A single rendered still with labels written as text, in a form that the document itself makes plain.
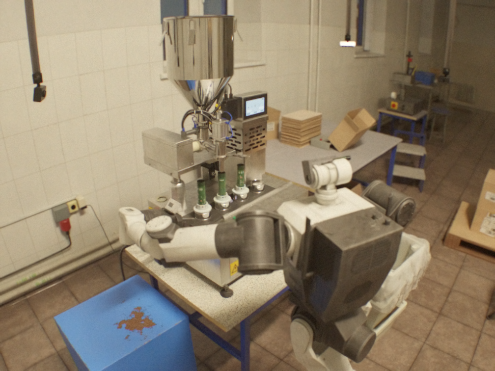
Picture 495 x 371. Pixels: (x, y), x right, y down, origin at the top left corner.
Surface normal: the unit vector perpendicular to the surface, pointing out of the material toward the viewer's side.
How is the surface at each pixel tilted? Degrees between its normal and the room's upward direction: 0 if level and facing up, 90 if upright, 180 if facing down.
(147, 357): 90
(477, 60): 90
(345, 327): 44
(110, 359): 0
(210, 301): 0
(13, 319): 0
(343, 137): 90
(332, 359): 49
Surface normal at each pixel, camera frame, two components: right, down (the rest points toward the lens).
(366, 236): -0.02, -0.91
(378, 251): 0.40, 0.37
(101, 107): 0.73, 0.29
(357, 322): 0.47, -0.44
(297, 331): -0.73, 0.29
